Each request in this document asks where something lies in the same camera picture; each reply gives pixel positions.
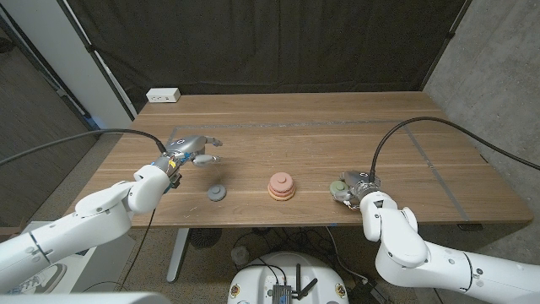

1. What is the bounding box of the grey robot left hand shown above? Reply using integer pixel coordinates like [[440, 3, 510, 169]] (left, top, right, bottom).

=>
[[151, 134, 224, 179]]

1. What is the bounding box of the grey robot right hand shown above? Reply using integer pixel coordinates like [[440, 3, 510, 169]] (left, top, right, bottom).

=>
[[330, 170, 381, 211]]

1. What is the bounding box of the green toy disc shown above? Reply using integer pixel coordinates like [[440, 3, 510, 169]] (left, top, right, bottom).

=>
[[329, 180, 349, 198]]

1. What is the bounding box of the dusty pink toy disc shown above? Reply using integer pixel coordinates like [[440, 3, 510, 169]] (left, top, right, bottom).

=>
[[269, 171, 294, 192]]

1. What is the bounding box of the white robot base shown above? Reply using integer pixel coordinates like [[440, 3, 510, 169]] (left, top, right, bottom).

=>
[[227, 252, 350, 304]]

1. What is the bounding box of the grey toy disc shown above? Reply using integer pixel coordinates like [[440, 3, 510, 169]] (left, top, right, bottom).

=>
[[207, 183, 228, 203]]

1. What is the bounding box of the white power strip box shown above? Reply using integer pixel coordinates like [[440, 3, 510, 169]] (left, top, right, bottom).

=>
[[145, 87, 181, 104]]

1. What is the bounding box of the grey tape outline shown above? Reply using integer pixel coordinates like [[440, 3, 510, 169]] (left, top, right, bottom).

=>
[[126, 119, 472, 227]]

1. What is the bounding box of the small black floor fan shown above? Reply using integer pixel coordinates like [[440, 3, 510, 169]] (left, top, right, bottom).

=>
[[188, 227, 223, 249]]

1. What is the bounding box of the black power adapter box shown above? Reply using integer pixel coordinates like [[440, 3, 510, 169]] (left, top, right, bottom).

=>
[[348, 278, 392, 304]]

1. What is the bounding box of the white table leg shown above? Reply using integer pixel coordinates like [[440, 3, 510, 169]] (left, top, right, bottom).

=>
[[166, 227, 191, 283]]

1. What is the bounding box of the round grey floor object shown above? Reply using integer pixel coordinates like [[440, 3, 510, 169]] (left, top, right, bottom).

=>
[[230, 246, 251, 266]]

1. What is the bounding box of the black backdrop curtain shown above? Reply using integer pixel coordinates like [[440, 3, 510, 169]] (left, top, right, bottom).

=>
[[65, 0, 469, 114]]

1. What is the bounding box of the black backdrop stand pole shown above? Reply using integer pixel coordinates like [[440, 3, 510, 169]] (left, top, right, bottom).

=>
[[418, 0, 473, 92], [56, 0, 139, 122]]

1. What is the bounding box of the white floor platform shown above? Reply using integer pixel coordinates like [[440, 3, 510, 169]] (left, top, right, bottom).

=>
[[12, 221, 136, 296]]

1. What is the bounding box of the grey router with black antennas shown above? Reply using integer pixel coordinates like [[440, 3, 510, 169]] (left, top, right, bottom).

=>
[[272, 263, 319, 304]]

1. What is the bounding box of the white robot torso edge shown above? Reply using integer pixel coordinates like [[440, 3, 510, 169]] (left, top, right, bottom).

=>
[[0, 291, 172, 304]]

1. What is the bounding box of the grey and white shoe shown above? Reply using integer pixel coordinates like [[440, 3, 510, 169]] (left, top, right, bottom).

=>
[[8, 263, 68, 296]]

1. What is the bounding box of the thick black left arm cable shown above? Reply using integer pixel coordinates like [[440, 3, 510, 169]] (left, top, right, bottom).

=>
[[0, 128, 168, 167]]

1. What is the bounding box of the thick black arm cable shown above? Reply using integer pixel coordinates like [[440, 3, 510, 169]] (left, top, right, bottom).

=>
[[0, 128, 168, 167], [369, 116, 540, 182]]

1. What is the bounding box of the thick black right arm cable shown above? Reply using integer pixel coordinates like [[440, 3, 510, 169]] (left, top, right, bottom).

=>
[[369, 116, 540, 182]]

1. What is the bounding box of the thin black left wrist cable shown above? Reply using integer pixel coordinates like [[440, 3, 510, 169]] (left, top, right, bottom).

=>
[[82, 208, 156, 293]]

